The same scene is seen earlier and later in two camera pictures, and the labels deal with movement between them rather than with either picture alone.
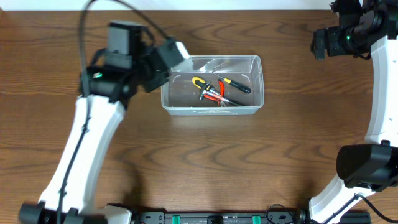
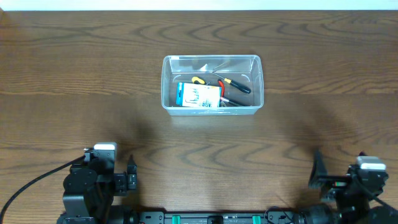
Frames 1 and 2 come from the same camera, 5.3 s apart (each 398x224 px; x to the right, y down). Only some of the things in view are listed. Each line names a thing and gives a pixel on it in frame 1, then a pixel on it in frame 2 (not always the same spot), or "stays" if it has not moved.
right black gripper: (330, 35) → (336, 183)
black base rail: (237, 217) stays
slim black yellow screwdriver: (236, 85) stays
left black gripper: (154, 80) → (125, 181)
